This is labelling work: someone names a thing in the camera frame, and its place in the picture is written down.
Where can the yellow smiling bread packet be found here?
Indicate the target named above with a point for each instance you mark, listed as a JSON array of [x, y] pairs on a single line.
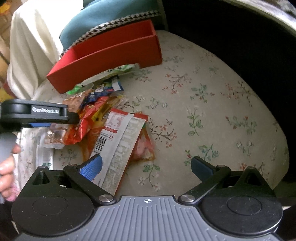
[[114, 101]]

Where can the person's left hand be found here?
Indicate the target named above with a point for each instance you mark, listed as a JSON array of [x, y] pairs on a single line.
[[7, 189]]

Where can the red white barcode snack packet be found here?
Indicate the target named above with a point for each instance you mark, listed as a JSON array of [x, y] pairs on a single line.
[[114, 145]]

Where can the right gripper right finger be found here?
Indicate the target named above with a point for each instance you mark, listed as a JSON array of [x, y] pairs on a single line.
[[210, 177]]

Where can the red Trolli candy bag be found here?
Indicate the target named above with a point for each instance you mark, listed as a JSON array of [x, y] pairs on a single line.
[[87, 116]]

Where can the white clear small packet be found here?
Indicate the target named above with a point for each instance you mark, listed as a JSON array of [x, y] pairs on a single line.
[[54, 136]]

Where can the green white snack packet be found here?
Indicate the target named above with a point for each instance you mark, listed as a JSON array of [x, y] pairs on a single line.
[[120, 70]]

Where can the brown tofu snack packet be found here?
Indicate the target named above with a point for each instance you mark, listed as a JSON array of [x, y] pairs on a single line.
[[75, 102]]

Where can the cream white blanket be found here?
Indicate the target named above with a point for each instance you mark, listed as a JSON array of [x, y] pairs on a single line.
[[35, 46]]

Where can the orange pink snack packet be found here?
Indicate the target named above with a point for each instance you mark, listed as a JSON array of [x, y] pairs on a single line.
[[144, 148]]

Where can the blue snack packet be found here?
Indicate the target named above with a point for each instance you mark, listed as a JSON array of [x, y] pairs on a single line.
[[107, 87]]

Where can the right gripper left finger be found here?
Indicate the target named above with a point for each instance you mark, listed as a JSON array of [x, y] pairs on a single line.
[[81, 177]]

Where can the silver white long packet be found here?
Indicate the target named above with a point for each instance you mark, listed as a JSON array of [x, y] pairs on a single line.
[[35, 152]]

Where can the teal houndstooth-trimmed sofa cushion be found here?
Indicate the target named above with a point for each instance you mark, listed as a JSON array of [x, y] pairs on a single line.
[[100, 16]]

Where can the red cardboard box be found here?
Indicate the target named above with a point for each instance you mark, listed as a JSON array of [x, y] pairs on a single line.
[[135, 43]]

